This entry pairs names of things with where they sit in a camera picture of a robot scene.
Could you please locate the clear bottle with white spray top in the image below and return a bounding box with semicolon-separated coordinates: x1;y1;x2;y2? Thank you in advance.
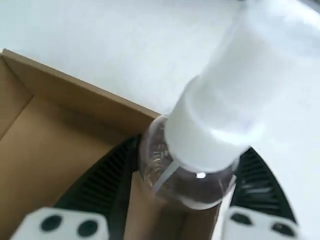
138;0;297;210

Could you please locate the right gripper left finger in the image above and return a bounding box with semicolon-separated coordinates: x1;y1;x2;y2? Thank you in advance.
9;133;145;240

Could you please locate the cardboard box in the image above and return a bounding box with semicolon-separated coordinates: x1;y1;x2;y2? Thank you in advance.
0;48;222;240

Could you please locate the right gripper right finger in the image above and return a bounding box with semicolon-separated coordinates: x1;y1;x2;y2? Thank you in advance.
216;146;303;240

